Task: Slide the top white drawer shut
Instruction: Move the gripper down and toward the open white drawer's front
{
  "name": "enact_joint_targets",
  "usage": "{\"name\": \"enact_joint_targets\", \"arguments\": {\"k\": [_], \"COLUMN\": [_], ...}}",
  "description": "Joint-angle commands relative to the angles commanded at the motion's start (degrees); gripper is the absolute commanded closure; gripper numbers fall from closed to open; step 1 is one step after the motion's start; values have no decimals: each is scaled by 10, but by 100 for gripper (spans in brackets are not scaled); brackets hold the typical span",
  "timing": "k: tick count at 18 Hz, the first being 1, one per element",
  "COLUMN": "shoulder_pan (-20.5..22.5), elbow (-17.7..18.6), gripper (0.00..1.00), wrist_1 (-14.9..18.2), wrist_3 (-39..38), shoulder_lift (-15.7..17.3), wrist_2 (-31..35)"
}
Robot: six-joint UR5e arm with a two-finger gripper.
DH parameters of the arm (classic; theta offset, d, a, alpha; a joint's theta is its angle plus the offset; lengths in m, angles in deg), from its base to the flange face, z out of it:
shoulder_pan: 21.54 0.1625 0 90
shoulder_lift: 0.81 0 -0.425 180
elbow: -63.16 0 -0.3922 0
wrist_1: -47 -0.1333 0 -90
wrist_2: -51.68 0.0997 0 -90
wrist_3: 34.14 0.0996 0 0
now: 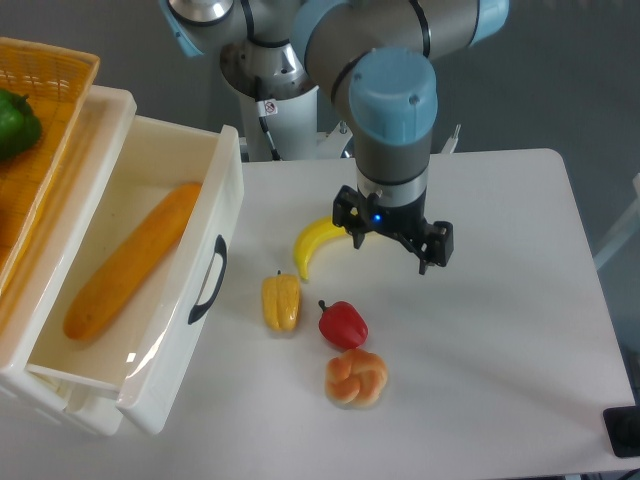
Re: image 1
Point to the black drawer handle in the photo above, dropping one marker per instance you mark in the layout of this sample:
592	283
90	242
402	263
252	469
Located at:
212	281

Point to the white drawer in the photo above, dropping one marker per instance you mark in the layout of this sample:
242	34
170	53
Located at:
121	333

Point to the yellow woven basket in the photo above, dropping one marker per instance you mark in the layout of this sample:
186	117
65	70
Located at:
56	81

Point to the knotted bread roll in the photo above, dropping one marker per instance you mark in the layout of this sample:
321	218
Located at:
356	378

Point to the yellow banana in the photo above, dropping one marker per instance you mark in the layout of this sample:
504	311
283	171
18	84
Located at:
310	239

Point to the red bell pepper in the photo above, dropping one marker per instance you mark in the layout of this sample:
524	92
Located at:
342	325

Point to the yellow bell pepper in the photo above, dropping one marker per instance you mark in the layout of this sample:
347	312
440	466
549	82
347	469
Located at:
281	300

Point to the long orange baguette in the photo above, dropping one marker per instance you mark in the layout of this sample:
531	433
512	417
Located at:
114	283

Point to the black device at edge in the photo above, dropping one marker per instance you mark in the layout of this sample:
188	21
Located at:
622	425

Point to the green bell pepper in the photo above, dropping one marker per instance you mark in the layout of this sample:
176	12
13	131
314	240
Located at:
21	129

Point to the white drawer cabinet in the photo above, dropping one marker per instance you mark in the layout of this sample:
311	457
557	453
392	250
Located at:
36	379

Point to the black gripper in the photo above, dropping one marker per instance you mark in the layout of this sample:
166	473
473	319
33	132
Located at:
405	224

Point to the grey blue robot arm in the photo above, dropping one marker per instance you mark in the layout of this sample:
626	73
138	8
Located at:
373	60

